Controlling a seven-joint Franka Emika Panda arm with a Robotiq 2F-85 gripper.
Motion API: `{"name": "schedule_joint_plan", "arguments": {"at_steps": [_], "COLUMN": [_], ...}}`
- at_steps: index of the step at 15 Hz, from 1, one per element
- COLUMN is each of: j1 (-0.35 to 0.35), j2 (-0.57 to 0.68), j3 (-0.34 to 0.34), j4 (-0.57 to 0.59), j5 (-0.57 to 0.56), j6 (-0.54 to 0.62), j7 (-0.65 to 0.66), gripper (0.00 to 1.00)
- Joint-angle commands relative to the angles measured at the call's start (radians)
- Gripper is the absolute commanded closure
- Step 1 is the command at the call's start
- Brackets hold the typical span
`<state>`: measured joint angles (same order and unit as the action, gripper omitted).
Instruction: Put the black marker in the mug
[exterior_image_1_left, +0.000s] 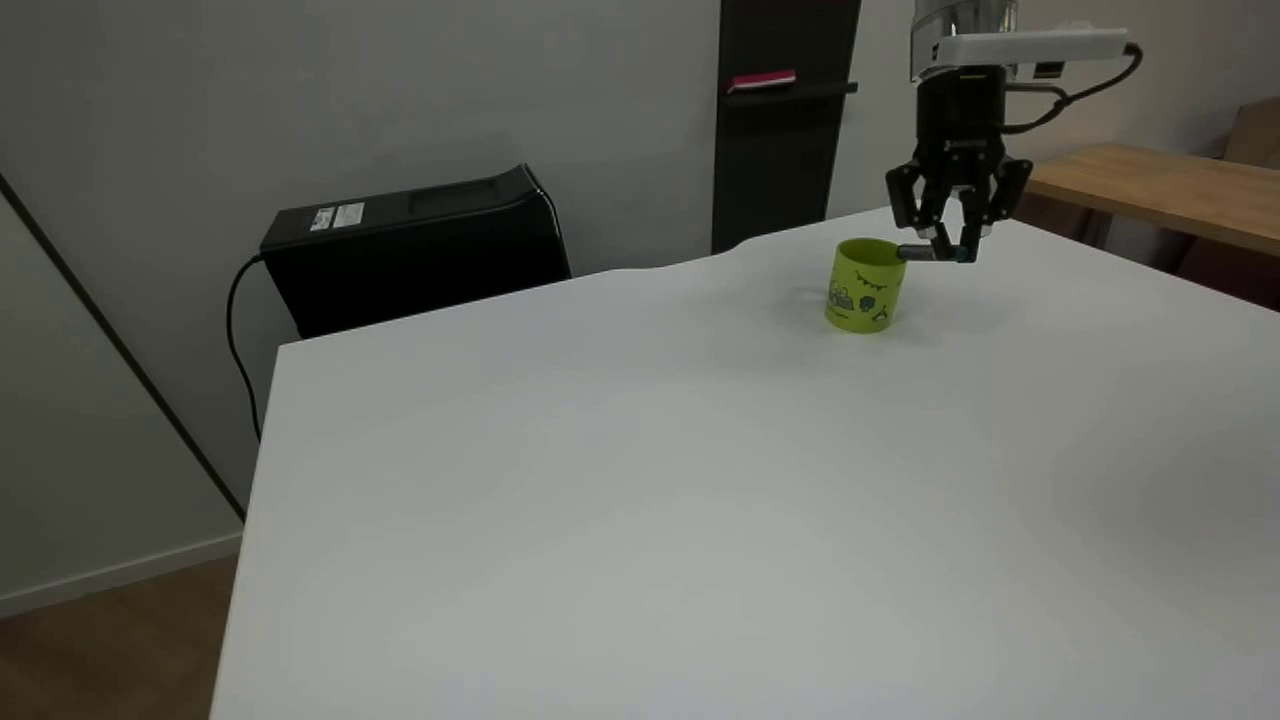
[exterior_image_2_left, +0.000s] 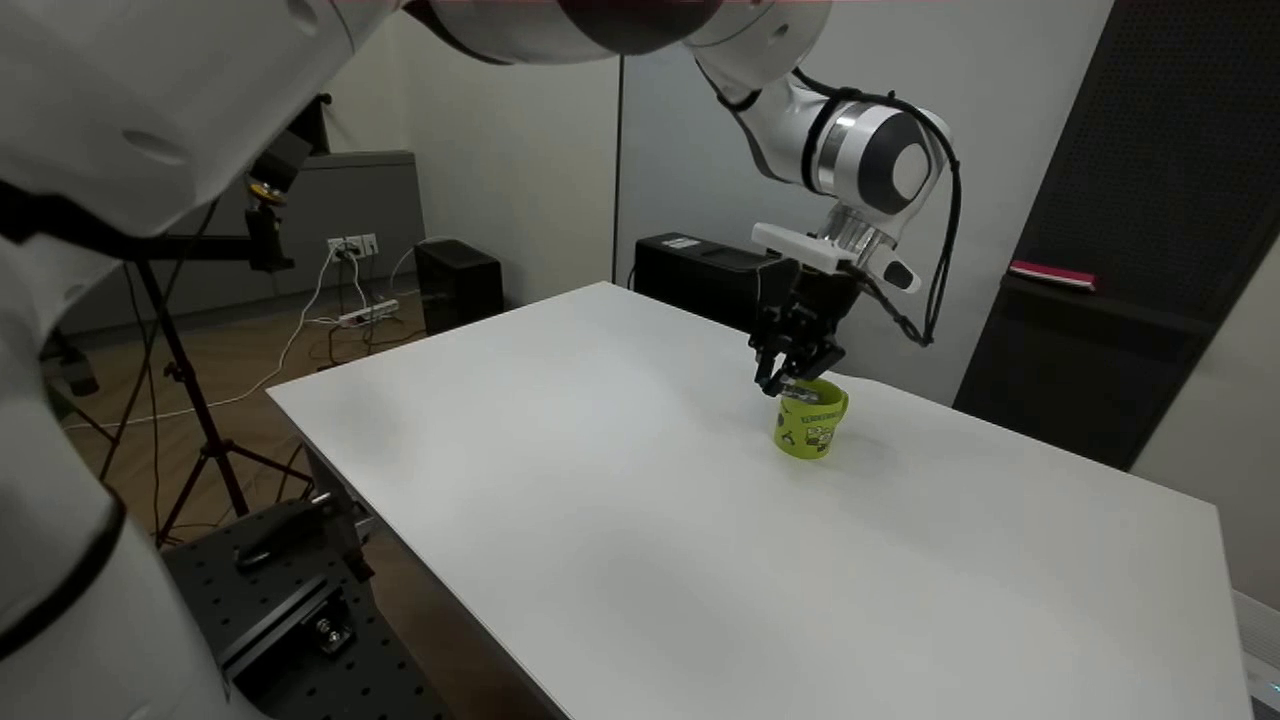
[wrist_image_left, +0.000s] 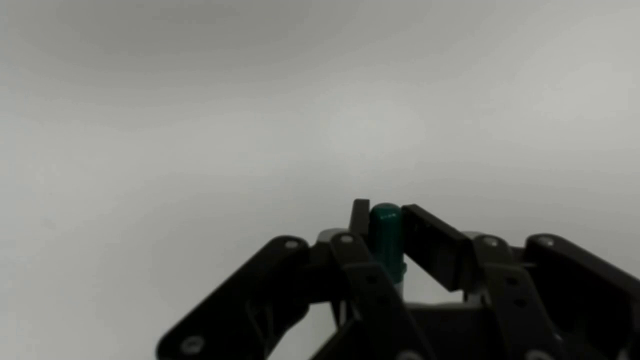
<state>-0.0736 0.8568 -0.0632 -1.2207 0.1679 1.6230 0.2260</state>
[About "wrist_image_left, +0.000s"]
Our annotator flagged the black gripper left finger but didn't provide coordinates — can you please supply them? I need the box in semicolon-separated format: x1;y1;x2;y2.
157;197;436;360

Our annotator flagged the green capped marker pen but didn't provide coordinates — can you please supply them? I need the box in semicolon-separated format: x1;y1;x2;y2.
368;202;410;296

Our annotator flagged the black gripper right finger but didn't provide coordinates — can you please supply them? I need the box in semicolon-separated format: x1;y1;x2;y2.
401;202;640;360

